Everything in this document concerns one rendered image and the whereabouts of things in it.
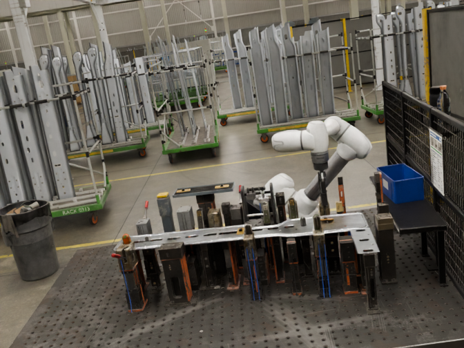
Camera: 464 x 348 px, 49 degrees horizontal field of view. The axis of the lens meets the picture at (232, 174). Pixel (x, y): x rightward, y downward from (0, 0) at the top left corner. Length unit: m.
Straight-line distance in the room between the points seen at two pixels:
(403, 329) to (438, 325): 0.15
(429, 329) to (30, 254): 3.91
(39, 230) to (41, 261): 0.31
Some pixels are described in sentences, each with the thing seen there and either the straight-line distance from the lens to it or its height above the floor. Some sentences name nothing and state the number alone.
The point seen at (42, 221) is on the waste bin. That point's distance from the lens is 5.25.
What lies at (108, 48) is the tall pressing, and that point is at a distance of 10.30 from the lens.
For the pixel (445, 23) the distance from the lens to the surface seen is 4.99.
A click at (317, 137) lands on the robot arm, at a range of 2.57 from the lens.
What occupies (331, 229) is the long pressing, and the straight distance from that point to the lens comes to 2.67.
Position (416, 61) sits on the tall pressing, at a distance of 10.73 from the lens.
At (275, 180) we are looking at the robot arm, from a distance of 3.39.
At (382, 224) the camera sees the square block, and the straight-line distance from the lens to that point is 2.61.
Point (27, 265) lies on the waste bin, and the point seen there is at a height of 0.18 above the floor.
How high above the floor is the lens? 2.03
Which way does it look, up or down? 15 degrees down
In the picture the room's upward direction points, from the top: 9 degrees counter-clockwise
